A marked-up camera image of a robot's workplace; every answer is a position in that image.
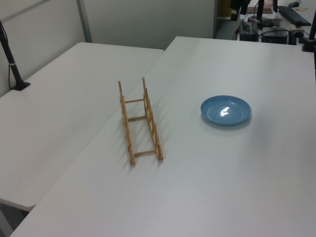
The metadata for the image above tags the black monitor stand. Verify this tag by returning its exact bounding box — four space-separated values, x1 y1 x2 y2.
247 0 273 24

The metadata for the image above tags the black flat device box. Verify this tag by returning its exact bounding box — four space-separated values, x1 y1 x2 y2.
261 29 290 45

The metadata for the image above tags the black electronics box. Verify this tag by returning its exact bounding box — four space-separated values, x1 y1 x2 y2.
240 21 259 41

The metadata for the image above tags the blue plastic plate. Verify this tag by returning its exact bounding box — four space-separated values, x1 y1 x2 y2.
199 95 252 126

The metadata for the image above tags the white adjoining table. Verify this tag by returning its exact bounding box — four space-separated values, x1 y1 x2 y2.
0 41 165 208

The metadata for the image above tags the black computer keyboard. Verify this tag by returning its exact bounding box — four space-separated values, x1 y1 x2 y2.
277 5 312 27

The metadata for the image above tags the black camera pole with tie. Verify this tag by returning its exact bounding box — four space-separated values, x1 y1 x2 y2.
0 21 31 91

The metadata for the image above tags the wooden plate rack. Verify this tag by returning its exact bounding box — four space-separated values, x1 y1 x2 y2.
118 77 165 166

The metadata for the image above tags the brown cardboard box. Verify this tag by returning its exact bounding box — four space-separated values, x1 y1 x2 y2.
217 0 238 20

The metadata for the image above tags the black clamped camera pole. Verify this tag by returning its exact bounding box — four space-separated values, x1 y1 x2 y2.
301 0 316 52

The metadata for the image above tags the grey partition frame post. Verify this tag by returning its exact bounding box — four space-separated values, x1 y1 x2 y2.
76 0 93 43

